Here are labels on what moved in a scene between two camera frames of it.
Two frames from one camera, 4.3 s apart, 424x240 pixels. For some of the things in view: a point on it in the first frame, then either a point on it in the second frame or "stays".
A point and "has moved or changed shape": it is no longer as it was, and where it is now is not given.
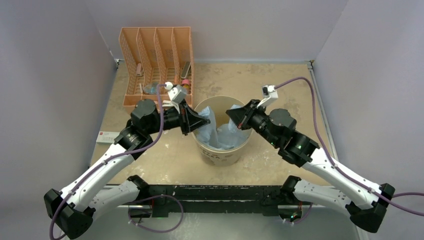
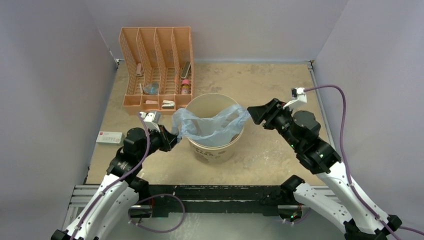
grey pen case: (185, 70) stays
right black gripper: (244, 114) → (260, 113)
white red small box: (107, 137) stays
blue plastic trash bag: (226, 136) has moved or changed shape
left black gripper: (189, 120) → (168, 139)
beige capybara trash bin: (221, 142) has moved or changed shape
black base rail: (216, 198) stays
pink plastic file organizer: (151, 56) stays
